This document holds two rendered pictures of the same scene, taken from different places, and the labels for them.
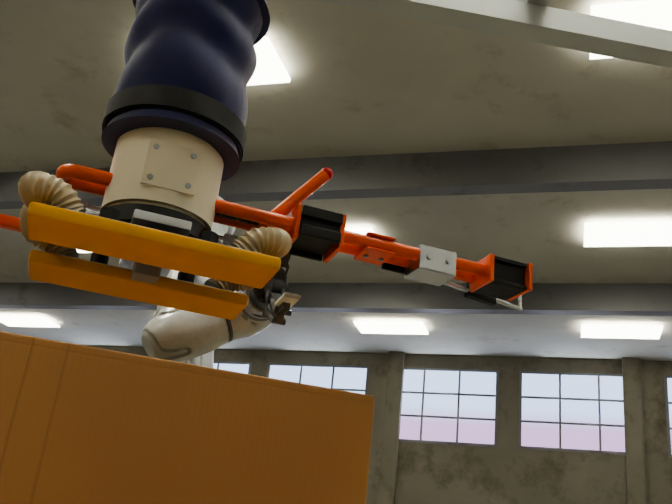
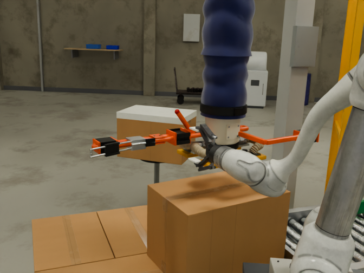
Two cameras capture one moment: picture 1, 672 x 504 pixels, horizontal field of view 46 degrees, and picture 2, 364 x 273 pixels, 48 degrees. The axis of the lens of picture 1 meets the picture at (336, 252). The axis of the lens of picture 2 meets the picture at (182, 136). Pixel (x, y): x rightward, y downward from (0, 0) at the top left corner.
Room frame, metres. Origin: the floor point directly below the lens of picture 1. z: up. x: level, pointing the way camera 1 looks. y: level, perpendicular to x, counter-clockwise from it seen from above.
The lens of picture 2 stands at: (2.93, -0.39, 1.69)
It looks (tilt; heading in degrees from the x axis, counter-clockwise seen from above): 14 degrees down; 165
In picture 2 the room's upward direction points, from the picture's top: 2 degrees clockwise
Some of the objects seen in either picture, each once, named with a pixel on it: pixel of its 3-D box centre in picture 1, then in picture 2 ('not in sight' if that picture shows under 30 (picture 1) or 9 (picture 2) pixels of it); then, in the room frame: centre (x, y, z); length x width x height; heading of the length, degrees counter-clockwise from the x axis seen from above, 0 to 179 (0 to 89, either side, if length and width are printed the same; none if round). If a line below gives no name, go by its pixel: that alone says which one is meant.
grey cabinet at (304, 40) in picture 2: not in sight; (304, 46); (0.12, 1.27, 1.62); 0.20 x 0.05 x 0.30; 97
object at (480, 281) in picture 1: (500, 277); (105, 145); (1.29, -0.29, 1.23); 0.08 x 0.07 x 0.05; 108
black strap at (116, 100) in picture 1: (175, 135); (223, 107); (1.12, 0.28, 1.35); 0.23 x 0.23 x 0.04
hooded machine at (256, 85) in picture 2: not in sight; (254, 79); (-6.17, 3.75, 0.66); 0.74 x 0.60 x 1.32; 162
